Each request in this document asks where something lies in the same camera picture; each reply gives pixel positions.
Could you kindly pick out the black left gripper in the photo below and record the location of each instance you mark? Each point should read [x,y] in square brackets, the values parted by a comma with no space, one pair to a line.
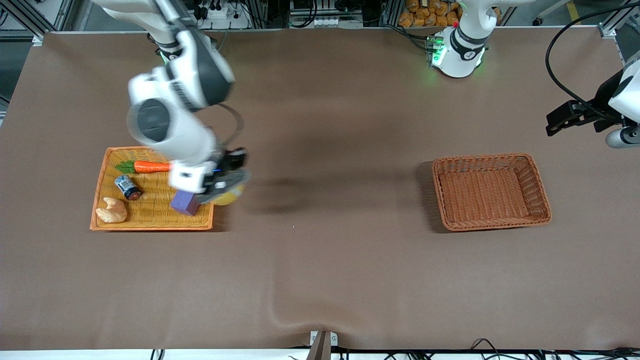
[599,101]

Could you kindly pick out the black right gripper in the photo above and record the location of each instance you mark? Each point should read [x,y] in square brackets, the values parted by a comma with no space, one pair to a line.
[235,159]

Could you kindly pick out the yellow clear tape roll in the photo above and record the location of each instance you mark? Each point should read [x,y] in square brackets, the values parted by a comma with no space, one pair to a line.
[231,197]

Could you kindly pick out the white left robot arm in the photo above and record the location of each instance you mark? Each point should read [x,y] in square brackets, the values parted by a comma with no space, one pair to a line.
[460,60]

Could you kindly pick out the purple foam cube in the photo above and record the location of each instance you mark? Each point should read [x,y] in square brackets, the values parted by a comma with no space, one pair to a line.
[182,204]

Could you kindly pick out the orange toy carrot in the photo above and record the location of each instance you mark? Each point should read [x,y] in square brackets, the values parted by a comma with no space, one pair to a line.
[150,167]

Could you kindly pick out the orange flat wicker tray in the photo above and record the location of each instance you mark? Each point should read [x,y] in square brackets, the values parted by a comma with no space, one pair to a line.
[150,220]

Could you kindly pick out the small dark can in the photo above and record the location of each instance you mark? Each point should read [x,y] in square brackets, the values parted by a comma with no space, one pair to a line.
[127,187]

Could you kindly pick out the beige toy croissant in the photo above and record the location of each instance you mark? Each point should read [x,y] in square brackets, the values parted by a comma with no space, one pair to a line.
[112,212]

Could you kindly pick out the brown wicker basket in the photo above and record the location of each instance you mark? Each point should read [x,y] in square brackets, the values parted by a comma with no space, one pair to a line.
[480,200]

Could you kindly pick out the white power strip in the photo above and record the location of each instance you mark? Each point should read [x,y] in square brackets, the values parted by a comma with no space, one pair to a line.
[222,12]

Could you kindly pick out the bag of toy breads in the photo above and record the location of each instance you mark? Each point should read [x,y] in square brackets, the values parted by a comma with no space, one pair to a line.
[425,15]

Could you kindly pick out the aluminium frame profile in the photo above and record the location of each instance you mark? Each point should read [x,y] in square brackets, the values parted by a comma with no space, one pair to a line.
[37,37]
[607,30]

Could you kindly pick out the metal table edge bracket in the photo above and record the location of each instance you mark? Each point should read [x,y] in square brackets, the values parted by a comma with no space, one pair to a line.
[322,345]

